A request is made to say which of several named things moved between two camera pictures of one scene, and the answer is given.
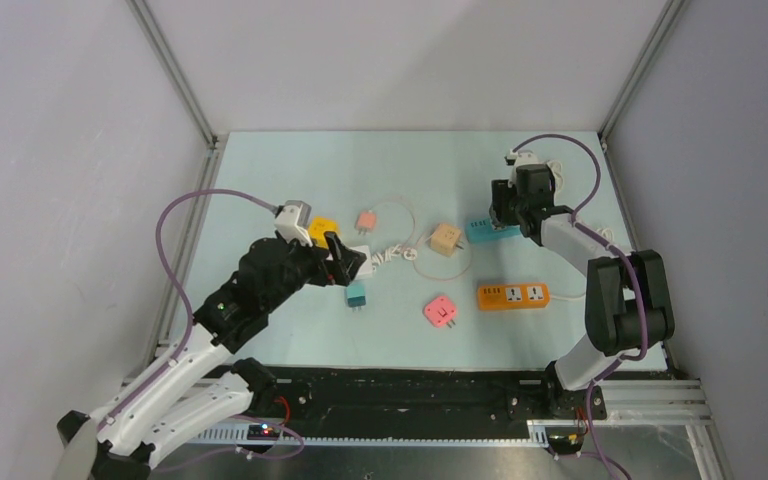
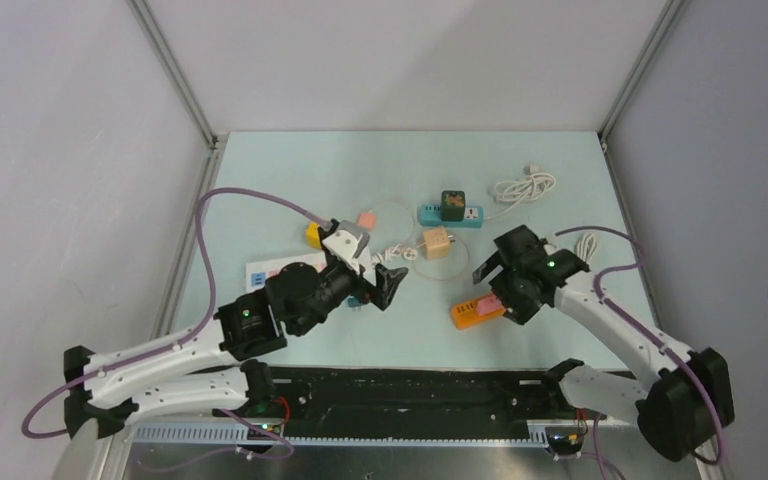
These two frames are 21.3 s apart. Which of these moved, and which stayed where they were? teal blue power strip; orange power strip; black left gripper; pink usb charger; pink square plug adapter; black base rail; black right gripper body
Moved: teal blue power strip; pink square plug adapter; black left gripper; orange power strip; black right gripper body
Stayed: black base rail; pink usb charger
